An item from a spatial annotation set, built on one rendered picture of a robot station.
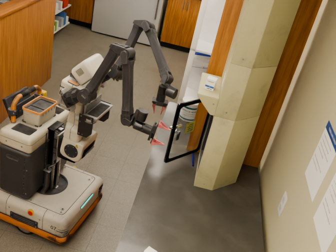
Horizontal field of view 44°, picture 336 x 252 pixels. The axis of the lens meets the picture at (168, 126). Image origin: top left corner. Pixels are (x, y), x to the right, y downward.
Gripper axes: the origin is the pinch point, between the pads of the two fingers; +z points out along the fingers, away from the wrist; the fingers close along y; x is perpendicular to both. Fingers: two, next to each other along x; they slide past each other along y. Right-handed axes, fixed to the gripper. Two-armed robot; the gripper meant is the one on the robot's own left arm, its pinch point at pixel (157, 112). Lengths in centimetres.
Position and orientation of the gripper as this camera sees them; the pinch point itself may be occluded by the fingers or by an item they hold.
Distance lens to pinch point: 271.0
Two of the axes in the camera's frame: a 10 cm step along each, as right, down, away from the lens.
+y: 9.8, 2.0, 0.6
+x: 0.4, -4.5, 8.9
